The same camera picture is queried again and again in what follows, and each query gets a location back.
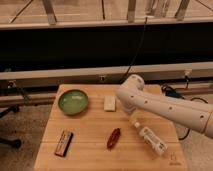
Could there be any white sponge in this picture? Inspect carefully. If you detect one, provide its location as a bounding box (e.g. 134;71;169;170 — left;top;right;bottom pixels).
104;96;116;112

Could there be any green ceramic bowl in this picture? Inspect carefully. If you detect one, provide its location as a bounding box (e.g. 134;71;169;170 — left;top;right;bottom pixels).
58;89;89;116

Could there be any brown rectangular box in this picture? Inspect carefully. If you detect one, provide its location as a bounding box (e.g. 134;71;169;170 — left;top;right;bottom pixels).
55;130;73;157

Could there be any wooden table board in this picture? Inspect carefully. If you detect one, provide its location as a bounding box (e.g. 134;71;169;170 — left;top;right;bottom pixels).
34;84;187;171

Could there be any red-brown oblong toy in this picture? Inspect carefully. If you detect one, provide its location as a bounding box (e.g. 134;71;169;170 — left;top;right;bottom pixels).
107;128;121;150

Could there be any black floor cable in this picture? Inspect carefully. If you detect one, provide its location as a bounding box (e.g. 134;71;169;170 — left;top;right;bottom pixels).
160;83;209;141

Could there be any black office chair base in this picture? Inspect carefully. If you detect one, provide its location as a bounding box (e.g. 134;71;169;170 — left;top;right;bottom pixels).
0;105;23;150

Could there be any metal frame rail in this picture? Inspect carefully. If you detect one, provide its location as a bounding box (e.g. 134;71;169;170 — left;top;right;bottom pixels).
0;62;213;88

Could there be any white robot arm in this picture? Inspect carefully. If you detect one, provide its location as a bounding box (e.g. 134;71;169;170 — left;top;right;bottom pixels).
116;74;213;139

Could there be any black hanging cable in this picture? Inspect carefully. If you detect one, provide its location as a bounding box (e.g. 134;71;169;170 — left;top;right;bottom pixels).
118;16;149;83

